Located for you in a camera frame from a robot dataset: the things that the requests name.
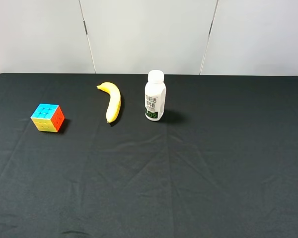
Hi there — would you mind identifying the colourful puzzle cube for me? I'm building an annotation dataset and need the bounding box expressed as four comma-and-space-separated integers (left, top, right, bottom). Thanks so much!
30, 104, 65, 132

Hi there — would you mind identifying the white milk bottle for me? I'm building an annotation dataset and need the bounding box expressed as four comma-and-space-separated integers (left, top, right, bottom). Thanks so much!
145, 70, 166, 121

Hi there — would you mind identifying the yellow banana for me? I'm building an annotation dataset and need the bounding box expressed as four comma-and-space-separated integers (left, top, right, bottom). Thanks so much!
96, 82, 121, 123

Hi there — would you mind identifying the black tablecloth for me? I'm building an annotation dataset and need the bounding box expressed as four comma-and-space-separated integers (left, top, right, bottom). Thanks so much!
0, 73, 298, 238

